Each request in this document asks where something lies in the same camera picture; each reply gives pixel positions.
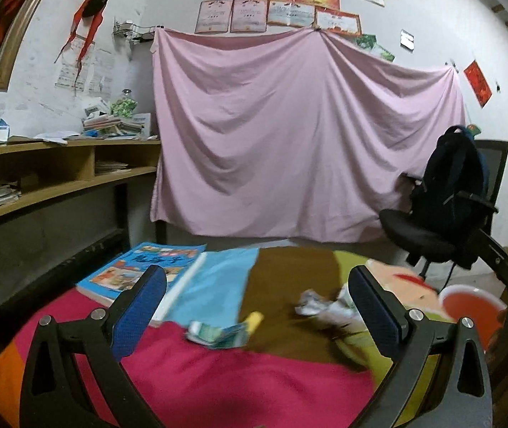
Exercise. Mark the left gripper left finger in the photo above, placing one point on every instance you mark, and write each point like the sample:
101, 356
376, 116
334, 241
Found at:
53, 391

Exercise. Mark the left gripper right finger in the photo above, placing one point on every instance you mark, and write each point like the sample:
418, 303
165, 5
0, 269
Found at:
443, 363

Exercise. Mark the twisted grey paper scrap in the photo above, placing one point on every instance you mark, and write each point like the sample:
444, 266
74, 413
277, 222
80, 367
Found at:
340, 314

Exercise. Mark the red plastic trash bin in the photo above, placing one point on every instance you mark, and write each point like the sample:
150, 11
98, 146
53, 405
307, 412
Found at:
460, 301

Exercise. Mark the black office chair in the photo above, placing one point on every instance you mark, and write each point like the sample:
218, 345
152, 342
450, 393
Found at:
437, 237

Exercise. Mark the colourful table cloth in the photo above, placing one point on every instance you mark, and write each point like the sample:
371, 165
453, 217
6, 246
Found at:
293, 372

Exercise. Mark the crumpled green wrapper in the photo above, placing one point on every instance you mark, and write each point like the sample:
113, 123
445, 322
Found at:
224, 338

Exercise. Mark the dark blue backpack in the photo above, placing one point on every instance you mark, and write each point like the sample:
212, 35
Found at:
456, 170

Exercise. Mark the blue children's book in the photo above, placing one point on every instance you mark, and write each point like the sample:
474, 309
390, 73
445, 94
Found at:
180, 263

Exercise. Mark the pink hanging sheet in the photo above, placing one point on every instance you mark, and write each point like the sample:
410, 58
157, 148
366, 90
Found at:
295, 135

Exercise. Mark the wooden curved shelf desk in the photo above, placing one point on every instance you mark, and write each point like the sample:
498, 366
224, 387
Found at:
53, 171

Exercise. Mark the stack of books on shelf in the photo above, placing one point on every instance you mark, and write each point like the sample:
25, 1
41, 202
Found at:
111, 127

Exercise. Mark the glass jar of candies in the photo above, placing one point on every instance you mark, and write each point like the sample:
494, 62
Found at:
125, 105

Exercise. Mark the red framed certificate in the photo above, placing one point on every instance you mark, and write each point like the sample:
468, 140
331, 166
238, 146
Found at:
338, 22

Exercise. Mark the red hanging ribbon ornament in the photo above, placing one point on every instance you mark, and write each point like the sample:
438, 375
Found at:
84, 25

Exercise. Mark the red paper wall decoration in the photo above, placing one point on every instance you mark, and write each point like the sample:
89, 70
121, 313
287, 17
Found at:
478, 83

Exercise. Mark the pink certificate on wall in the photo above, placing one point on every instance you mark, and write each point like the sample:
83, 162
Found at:
214, 17

